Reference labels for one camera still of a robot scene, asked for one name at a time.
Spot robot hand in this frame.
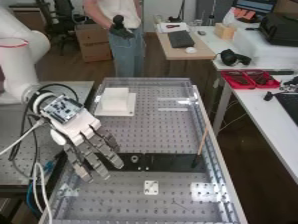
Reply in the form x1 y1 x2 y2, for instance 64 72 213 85
39 94 126 183

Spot small white box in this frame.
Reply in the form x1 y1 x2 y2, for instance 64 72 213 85
95 86 138 118

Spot clear box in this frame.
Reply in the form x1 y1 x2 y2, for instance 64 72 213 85
44 77 247 224

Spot person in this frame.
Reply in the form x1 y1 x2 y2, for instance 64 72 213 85
83 0 148 78

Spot cardboard box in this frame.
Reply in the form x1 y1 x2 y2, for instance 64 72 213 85
73 22 113 64

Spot black plate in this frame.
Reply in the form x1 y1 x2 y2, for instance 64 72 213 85
112 152 208 173

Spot small white square plate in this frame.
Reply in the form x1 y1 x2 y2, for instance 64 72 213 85
142 180 160 196

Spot thin stick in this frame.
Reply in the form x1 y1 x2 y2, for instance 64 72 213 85
192 127 210 168

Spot black handheld controller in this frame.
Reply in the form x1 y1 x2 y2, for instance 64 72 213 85
109 14 136 40

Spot black office chair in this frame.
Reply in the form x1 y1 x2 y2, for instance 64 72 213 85
36 0 77 55

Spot black keyboard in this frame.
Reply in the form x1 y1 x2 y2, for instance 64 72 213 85
166 30 197 49
273 92 298 127

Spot wooden desk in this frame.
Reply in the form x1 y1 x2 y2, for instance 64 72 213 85
154 29 218 98

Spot white flat box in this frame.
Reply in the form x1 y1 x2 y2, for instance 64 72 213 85
156 21 192 34

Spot red tray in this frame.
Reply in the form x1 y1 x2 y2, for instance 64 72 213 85
220 69 258 90
245 68 282 90

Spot black headphones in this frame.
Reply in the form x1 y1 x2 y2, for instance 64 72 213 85
220 48 253 67

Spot white desk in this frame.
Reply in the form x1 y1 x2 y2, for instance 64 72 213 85
196 24 298 73
212 73 298 186

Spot small wooden box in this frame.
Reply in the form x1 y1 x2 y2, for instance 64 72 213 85
213 22 238 41

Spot small black object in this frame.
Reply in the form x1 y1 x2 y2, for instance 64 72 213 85
262 91 275 102

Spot computer screen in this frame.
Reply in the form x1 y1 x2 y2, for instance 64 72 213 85
232 0 279 15

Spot black bag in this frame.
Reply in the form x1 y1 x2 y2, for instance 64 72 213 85
258 12 298 47

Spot black cable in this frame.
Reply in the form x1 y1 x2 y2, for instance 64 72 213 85
7 82 80 183

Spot white cable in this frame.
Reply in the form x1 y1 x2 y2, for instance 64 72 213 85
32 162 55 224
0 119 47 157

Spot blue cable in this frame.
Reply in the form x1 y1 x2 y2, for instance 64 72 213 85
25 159 59 214

